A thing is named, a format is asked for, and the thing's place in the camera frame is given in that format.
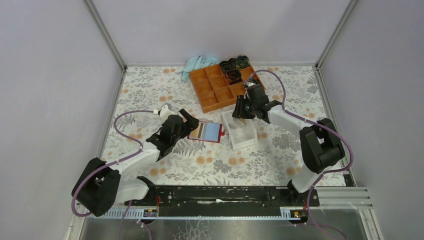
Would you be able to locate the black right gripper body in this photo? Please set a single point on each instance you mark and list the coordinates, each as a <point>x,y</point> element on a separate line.
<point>245,109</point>

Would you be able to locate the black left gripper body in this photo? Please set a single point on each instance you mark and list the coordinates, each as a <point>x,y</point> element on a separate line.
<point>184,131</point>

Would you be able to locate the gold credit card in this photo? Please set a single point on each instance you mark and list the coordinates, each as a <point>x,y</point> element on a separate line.
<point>197,134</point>

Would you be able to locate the red leather card holder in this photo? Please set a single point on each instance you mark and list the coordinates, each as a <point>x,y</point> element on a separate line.
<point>212,132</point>

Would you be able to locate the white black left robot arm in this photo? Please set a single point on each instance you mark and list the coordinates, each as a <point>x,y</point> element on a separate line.
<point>101,184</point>

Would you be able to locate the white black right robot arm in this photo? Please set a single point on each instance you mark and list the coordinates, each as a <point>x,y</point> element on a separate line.
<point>320,146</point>

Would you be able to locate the stack of white cards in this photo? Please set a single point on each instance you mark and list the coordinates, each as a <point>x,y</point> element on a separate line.
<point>236,123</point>

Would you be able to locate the white card box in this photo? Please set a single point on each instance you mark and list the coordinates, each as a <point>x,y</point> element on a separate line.
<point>242,137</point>

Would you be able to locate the rolled tie orange pattern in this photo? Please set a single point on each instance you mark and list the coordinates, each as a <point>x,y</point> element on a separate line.
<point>233,76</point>

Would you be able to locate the orange wooden compartment tray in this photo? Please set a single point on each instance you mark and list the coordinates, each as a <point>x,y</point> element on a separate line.
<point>212,89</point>

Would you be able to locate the rolled tie yellow green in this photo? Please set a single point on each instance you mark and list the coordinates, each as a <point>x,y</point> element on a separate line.
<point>242,62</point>

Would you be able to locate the rolled tie dark striped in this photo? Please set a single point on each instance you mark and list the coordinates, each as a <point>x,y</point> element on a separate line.
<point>228,65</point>

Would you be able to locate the light blue cloth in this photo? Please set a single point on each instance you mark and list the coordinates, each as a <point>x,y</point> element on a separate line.
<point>197,62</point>

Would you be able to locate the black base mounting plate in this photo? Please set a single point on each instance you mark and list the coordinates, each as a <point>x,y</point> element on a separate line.
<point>225,201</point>

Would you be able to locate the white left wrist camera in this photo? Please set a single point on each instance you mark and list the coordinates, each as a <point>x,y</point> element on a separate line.
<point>165,111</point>

